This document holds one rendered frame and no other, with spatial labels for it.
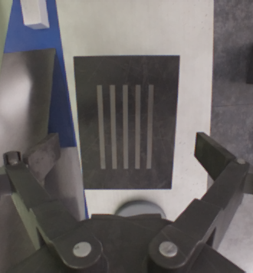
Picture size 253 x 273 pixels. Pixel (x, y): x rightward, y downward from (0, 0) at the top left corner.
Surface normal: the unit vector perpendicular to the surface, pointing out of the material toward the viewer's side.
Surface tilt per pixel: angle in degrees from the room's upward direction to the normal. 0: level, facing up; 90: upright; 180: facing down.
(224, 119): 0
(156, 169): 0
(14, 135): 37
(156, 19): 0
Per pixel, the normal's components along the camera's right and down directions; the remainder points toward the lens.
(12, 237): -0.05, -0.33
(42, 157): 1.00, 0.00
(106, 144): 0.00, 0.29
